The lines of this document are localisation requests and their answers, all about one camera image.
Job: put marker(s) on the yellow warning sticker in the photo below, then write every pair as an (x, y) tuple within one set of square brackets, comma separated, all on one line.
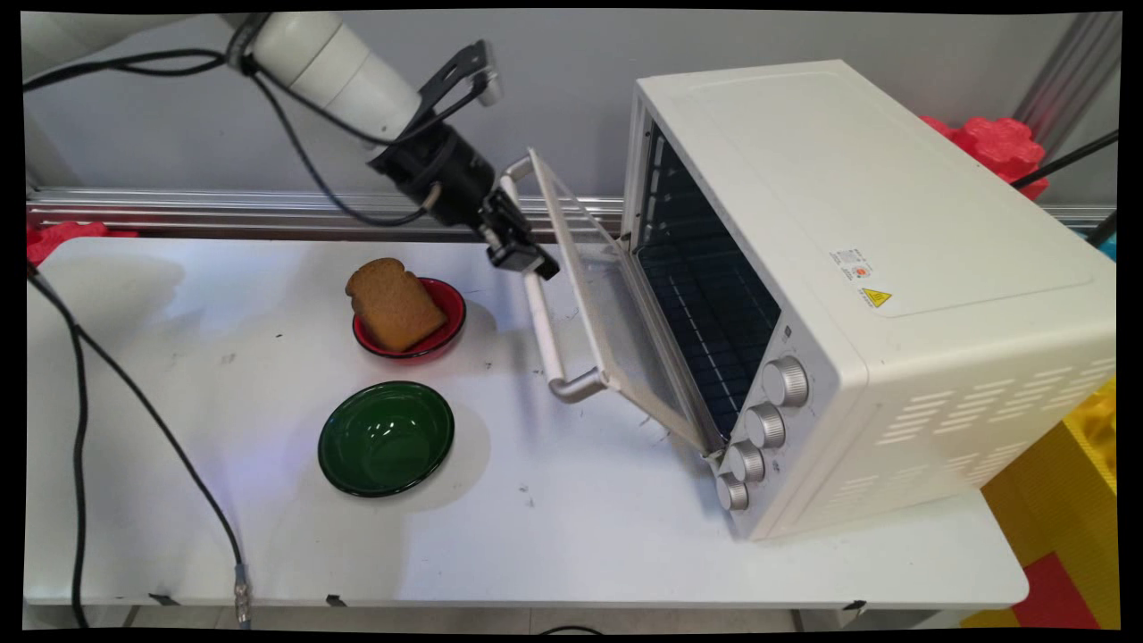
[(877, 297)]

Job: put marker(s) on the aluminium frame post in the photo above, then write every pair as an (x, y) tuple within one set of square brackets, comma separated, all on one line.
[(1067, 76)]

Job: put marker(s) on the aluminium rail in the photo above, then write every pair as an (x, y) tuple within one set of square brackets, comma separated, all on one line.
[(223, 212)]

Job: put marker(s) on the red plate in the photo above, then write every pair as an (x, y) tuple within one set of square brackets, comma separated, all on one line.
[(451, 308)]

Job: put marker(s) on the red foam piece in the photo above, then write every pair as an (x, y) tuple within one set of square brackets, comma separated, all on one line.
[(62, 237)]

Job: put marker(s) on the green bowl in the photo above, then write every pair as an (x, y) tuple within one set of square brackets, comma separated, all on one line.
[(386, 439)]

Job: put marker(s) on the white toaster oven body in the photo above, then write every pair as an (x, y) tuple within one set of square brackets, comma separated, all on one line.
[(893, 268)]

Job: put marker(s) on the white label sticker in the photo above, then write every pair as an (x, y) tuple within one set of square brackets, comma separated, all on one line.
[(851, 264)]

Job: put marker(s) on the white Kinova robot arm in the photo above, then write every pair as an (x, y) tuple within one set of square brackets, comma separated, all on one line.
[(330, 62)]

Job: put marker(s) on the teal object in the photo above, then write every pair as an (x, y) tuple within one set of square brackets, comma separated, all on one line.
[(1108, 247)]

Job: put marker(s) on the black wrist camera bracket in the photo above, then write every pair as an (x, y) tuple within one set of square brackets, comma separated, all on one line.
[(464, 71)]

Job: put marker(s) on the red floor tile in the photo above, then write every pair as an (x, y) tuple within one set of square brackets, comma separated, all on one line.
[(1058, 594)]

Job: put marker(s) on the brown toast slice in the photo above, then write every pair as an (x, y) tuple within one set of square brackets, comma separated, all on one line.
[(393, 304)]

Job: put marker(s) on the red foam flower shape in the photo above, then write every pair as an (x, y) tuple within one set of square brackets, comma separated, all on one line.
[(1000, 143)]

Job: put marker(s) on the large silver oven knob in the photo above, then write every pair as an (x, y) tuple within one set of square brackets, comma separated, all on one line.
[(786, 381)]

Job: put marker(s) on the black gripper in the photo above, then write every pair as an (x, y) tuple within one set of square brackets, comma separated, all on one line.
[(438, 174)]

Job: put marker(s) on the yellow foam block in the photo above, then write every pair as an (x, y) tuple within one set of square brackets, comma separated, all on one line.
[(1054, 500)]

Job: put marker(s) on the small silver oven knob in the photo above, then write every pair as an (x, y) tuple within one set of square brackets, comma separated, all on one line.
[(733, 492)]

